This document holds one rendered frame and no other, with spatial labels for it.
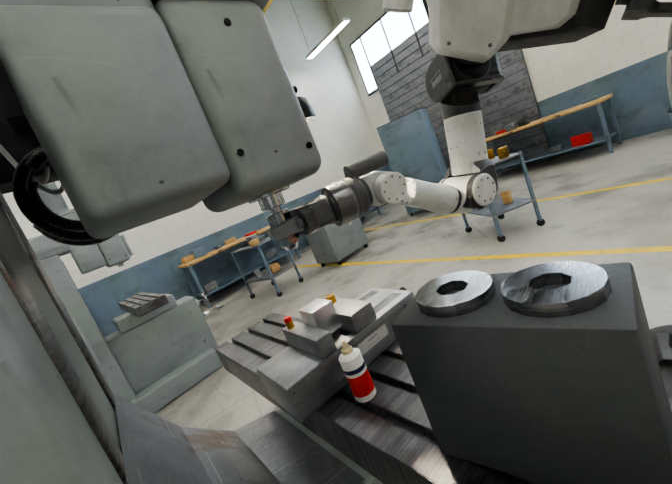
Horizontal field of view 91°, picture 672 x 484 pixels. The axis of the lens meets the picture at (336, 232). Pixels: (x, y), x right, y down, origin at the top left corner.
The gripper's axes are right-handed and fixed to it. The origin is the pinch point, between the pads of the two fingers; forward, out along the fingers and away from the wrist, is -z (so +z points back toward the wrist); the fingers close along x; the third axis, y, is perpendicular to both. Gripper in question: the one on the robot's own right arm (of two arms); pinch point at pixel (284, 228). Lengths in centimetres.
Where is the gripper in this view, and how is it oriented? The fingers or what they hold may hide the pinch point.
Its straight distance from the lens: 66.5
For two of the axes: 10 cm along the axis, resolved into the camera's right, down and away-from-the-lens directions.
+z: 8.6, -4.1, 3.0
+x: 3.4, 0.1, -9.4
